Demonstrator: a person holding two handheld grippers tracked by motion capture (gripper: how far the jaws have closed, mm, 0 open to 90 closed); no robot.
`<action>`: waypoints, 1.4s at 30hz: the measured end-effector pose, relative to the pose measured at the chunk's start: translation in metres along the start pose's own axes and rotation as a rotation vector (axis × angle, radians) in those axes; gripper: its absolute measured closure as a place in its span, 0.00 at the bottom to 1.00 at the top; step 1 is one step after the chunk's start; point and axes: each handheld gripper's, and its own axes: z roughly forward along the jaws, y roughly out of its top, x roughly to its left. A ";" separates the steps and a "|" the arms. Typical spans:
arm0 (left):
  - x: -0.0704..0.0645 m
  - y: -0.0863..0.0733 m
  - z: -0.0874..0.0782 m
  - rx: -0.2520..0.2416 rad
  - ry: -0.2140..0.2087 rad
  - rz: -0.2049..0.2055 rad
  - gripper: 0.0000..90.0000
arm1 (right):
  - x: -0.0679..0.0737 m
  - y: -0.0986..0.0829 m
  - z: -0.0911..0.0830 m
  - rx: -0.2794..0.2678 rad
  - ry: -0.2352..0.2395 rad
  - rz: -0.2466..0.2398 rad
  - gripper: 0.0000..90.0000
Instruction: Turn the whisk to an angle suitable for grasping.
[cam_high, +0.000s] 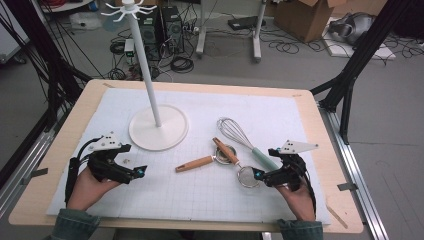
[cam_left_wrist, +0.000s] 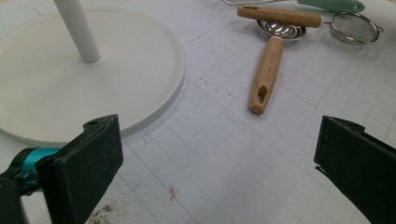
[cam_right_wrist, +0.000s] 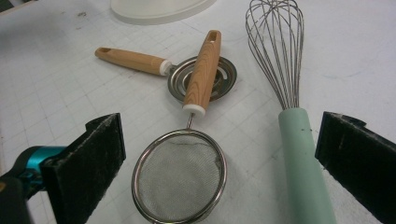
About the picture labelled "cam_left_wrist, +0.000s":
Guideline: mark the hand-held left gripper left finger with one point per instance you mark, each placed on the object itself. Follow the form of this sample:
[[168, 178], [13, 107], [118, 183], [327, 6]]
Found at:
[[81, 168]]

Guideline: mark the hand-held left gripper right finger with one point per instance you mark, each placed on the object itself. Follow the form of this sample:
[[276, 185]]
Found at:
[[358, 168]]

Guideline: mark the white utensil rack stand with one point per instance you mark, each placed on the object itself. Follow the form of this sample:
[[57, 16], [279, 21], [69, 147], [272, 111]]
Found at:
[[93, 93]]

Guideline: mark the white grid mat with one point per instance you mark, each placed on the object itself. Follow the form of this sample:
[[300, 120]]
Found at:
[[224, 155]]

